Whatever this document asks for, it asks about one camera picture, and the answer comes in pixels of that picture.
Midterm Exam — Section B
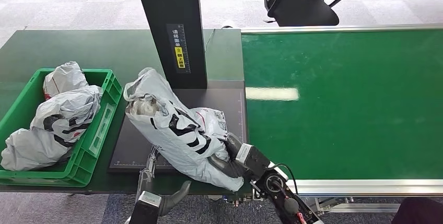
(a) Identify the grey package with black stripes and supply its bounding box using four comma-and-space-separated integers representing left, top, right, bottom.
30, 85, 104, 144

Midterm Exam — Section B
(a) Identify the small crumpled grey package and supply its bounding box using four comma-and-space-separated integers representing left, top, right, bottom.
43, 61, 90, 99

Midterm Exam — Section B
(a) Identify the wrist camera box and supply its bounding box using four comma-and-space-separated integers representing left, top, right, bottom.
129, 190, 163, 224
236, 143, 272, 182

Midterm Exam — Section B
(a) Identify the black weighing scanner device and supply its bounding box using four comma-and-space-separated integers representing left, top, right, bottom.
108, 0, 249, 175

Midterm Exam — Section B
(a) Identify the plain grey package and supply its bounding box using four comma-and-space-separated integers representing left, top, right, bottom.
1, 127, 76, 172

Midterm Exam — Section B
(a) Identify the dark brown object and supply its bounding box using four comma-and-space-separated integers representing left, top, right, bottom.
391, 197, 443, 224

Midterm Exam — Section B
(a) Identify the grey package with black print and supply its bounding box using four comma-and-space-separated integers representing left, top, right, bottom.
123, 67, 245, 192

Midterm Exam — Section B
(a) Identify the green conveyor belt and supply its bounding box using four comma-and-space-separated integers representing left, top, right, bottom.
240, 23, 443, 215

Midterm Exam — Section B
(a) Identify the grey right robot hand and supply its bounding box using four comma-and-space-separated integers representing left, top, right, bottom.
207, 134, 252, 179

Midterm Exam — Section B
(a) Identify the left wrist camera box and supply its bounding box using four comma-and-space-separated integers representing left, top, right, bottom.
129, 190, 163, 224

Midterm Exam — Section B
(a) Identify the black office chair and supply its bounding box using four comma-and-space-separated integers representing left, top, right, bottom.
263, 0, 355, 27

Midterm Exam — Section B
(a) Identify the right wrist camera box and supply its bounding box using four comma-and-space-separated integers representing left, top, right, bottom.
236, 143, 272, 182

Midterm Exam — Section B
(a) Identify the green plastic basket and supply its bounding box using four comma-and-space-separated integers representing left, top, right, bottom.
0, 68, 124, 188

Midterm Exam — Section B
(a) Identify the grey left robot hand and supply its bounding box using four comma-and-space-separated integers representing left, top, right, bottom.
136, 145, 192, 217

